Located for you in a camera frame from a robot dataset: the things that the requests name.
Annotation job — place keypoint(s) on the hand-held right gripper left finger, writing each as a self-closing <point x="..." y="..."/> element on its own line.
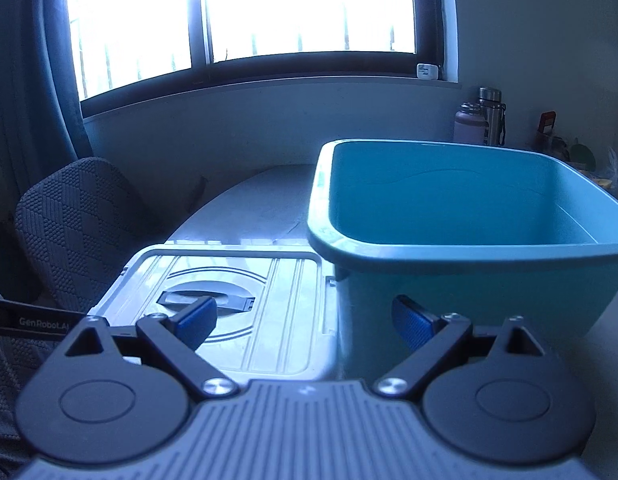
<point x="196" y="321"/>

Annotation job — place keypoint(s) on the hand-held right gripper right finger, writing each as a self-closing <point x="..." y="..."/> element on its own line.
<point x="411" y="327"/>

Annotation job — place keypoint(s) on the teal plastic basin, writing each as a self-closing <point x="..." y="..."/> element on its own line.
<point x="469" y="220"/>

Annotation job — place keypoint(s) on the grey plastic storage box lid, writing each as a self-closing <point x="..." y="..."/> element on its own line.
<point x="284" y="310"/>

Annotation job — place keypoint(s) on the grey patterned chair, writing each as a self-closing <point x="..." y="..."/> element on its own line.
<point x="84" y="230"/>

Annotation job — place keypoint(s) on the pink water bottle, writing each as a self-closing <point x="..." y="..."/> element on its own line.
<point x="469" y="127"/>

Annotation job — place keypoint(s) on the steel thermos bottle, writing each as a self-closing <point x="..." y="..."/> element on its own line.
<point x="493" y="120"/>

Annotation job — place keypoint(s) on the blue curtain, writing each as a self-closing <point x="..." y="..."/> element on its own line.
<point x="24" y="85"/>

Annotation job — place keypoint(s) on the red box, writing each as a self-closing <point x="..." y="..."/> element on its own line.
<point x="547" y="122"/>

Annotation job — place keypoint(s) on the small white sill device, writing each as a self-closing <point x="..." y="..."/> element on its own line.
<point x="427" y="71"/>

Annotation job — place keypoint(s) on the dark framed window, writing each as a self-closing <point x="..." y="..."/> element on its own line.
<point x="239" y="20"/>

